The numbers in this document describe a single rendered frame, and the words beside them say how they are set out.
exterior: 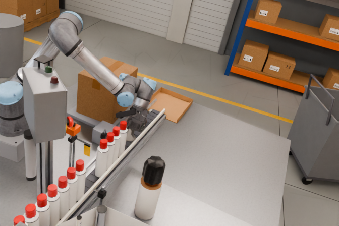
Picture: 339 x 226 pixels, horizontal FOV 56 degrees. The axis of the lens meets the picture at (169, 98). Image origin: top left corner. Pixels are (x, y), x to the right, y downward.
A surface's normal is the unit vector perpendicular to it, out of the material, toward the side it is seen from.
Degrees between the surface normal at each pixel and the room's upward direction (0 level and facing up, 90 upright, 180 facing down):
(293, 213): 0
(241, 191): 0
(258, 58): 90
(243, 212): 0
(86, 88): 90
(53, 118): 90
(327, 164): 93
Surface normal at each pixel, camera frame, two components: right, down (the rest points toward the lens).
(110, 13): -0.27, 0.45
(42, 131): 0.51, 0.53
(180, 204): 0.19, -0.84
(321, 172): 0.04, 0.57
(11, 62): 0.69, 0.53
